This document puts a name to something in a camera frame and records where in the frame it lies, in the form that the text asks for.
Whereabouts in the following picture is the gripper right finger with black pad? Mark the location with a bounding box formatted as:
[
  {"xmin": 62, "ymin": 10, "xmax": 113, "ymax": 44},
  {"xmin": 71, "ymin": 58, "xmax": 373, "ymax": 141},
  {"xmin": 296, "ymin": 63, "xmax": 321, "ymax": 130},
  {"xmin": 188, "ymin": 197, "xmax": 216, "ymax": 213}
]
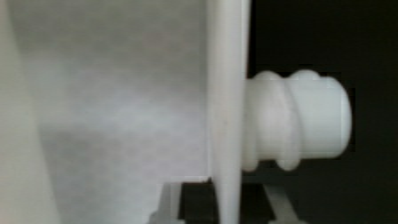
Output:
[{"xmin": 241, "ymin": 182, "xmax": 309, "ymax": 224}]

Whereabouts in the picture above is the white cabinet door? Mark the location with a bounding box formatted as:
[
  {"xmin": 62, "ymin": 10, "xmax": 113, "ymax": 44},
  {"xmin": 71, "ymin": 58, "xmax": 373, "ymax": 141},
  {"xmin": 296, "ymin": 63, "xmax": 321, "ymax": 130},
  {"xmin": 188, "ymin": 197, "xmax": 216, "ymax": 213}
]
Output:
[{"xmin": 0, "ymin": 0, "xmax": 351, "ymax": 224}]

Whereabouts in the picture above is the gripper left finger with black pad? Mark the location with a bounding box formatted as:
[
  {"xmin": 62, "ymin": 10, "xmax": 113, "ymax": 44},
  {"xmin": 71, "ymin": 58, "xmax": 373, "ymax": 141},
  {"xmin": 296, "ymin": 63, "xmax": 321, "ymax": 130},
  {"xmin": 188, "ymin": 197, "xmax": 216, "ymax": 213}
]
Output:
[{"xmin": 147, "ymin": 175, "xmax": 222, "ymax": 224}]

